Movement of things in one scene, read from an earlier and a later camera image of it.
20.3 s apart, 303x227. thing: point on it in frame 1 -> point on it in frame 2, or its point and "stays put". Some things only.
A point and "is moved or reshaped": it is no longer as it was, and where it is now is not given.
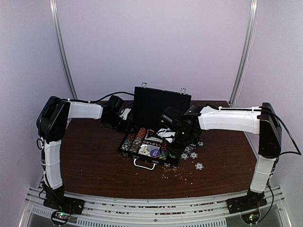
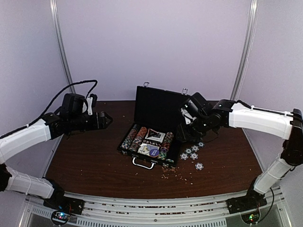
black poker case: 148,143 stays put
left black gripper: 127,127 -> 102,125
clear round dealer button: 145,150 stays put
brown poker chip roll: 141,132 stays put
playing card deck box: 152,135 is moved or reshaped
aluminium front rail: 108,212 stays put
